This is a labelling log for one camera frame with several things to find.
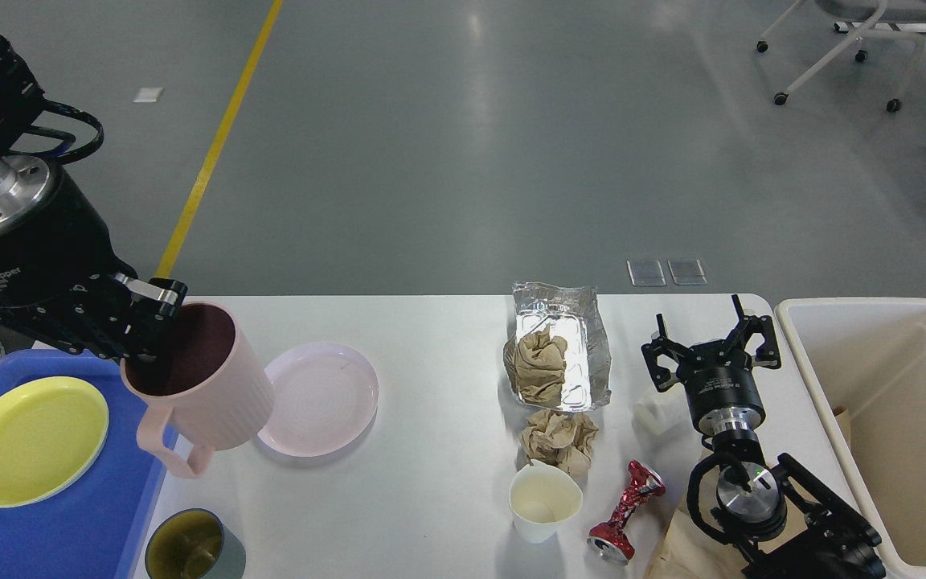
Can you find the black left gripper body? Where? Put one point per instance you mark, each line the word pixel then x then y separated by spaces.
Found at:
pixel 53 242

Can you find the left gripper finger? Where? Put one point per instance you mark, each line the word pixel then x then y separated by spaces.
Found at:
pixel 73 329
pixel 119 317

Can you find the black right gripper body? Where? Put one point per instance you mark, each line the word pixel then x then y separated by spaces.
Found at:
pixel 720 389

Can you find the pink mug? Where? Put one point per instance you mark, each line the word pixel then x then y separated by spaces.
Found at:
pixel 207 393

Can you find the pink plate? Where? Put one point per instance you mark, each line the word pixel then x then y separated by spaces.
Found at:
pixel 326 394

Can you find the grey green cup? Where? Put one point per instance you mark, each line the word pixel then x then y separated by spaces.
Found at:
pixel 194 544

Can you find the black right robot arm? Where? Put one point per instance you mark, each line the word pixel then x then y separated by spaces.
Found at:
pixel 785 522

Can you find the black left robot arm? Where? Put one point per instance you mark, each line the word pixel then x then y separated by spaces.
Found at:
pixel 34 125

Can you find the left floor socket plate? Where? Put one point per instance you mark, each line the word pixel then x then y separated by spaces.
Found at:
pixel 646 273

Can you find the floor socket plate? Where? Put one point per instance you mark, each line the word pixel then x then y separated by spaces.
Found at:
pixel 687 272
pixel 646 273

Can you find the right floor socket plate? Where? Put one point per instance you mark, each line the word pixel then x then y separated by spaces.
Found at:
pixel 687 272

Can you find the aluminium foil container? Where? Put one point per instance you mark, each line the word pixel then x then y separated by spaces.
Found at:
pixel 572 313

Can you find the crumpled brown paper ball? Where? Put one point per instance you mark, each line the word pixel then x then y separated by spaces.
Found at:
pixel 560 439

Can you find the yellow plate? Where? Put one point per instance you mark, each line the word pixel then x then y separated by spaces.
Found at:
pixel 51 432

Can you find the beige plastic bin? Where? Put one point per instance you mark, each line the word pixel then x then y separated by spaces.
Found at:
pixel 864 363

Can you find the crumpled brown paper in foil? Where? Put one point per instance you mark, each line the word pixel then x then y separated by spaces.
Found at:
pixel 536 366

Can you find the white paper cup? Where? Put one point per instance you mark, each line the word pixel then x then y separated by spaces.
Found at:
pixel 541 499

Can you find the crushed red can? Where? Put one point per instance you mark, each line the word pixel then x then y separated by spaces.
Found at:
pixel 609 539

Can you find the brown paper bag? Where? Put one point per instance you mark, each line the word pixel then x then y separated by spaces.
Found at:
pixel 686 552

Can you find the white floor marker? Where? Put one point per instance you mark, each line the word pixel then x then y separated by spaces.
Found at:
pixel 148 95

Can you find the blue plastic tray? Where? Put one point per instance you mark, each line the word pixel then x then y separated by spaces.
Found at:
pixel 95 527

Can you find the white office chair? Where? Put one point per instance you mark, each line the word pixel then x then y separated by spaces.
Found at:
pixel 870 19

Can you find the white chair base bar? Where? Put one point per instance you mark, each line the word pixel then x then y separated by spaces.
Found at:
pixel 918 28

